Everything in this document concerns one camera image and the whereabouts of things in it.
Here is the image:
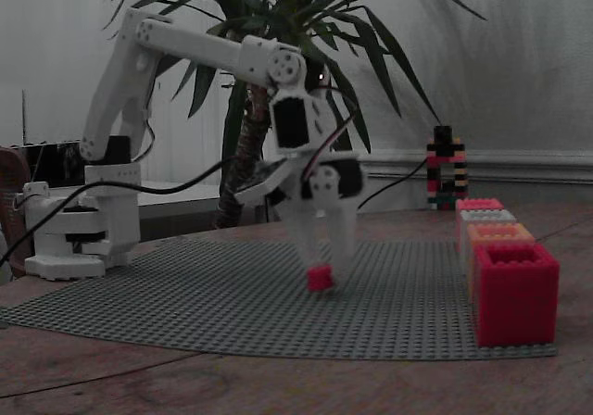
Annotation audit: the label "red toy brick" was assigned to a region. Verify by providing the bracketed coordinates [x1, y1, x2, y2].
[306, 262, 335, 294]

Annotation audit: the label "grey studded baseplate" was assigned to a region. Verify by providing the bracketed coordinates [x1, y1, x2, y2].
[0, 238, 560, 359]

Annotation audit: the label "multicolour brick tower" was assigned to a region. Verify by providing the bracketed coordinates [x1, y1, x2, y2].
[425, 136, 468, 211]

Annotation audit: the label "orange plastic brick tower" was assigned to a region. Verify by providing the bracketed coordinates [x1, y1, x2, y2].
[465, 222, 537, 305]

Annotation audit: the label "pink brick box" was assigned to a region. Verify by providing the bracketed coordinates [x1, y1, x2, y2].
[455, 197, 505, 212]

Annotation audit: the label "white plastic brick tower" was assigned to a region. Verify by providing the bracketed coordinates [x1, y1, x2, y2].
[456, 208, 518, 254]

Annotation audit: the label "red brick box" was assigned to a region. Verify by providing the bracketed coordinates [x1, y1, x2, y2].
[474, 242, 561, 347]

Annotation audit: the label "green potted palm plant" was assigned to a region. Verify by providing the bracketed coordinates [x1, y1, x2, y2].
[104, 0, 487, 230]

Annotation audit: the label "dark framed screen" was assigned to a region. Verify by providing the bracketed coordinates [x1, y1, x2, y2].
[21, 139, 85, 190]

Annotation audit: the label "brown chair back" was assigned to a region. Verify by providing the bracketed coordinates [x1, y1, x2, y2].
[0, 145, 34, 278]

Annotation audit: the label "thin gripper servo wires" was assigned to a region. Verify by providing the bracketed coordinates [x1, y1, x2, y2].
[303, 85, 359, 185]

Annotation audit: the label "black webcam cable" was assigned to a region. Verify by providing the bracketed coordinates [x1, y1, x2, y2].
[358, 158, 430, 211]

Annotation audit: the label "long black camera cable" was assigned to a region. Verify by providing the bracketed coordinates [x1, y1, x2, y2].
[0, 155, 243, 268]

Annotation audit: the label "thin arm servo wires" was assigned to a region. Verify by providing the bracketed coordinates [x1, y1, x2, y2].
[131, 79, 158, 164]

